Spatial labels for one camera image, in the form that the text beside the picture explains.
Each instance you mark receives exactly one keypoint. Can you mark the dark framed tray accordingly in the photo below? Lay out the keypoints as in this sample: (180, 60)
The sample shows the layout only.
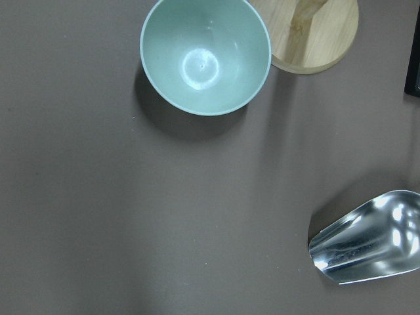
(412, 78)

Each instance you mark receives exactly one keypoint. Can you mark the wooden cup tree stand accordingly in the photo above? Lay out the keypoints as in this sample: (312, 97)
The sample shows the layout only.
(308, 37)

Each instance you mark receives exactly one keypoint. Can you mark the metal scoop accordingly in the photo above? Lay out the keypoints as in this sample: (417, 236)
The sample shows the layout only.
(376, 240)

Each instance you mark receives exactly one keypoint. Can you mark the mint green bowl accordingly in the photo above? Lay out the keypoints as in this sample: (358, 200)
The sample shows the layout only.
(206, 58)

